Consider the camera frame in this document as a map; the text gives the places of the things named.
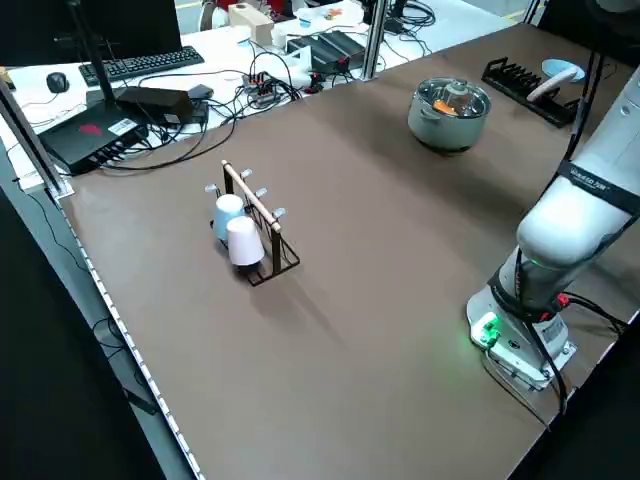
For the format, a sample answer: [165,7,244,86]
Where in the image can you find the black box with red logo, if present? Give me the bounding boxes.
[38,89,152,176]

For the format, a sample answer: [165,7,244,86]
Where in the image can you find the black monitor stand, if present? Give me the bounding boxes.
[66,0,120,107]

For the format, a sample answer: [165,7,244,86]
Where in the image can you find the black wire cup rack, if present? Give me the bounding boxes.
[203,159,302,289]

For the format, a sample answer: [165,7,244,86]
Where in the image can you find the black dish rack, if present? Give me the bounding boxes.
[480,56,584,127]

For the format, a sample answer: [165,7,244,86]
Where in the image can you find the black ribbed device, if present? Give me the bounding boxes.
[286,30,367,64]

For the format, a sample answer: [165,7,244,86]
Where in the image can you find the glass pot lid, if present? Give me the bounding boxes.
[416,76,489,119]

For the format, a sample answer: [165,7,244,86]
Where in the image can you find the black monitor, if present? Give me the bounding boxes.
[0,0,183,69]

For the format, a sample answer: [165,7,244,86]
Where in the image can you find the white cup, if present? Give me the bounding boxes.
[225,215,266,268]

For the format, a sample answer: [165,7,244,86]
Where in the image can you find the light blue cup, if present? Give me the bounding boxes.
[211,194,249,244]

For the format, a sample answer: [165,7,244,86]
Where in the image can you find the black power brick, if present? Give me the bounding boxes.
[116,85,194,122]

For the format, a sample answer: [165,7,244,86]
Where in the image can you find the pale green steel pot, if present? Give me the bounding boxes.
[406,75,493,152]

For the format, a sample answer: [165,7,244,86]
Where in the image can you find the grey usb hub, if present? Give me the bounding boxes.
[241,71,282,102]

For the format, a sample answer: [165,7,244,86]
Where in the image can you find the black base cable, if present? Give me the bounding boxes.
[481,293,629,432]

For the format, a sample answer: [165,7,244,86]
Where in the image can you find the wooden box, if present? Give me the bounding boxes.
[228,3,276,44]

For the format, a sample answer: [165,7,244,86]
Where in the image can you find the black keyboard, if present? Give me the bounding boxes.
[77,45,207,84]

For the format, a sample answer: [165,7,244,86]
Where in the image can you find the light blue plate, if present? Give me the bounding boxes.
[540,57,587,84]

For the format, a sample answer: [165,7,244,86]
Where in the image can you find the black desk cable bundle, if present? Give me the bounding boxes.
[98,48,307,175]

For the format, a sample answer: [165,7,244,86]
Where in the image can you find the white plate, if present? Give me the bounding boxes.
[528,69,579,102]

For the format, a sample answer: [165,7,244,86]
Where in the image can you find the upright aluminium post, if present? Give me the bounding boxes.
[361,0,387,82]

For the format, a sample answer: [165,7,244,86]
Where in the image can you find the aluminium corner post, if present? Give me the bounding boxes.
[0,74,77,199]

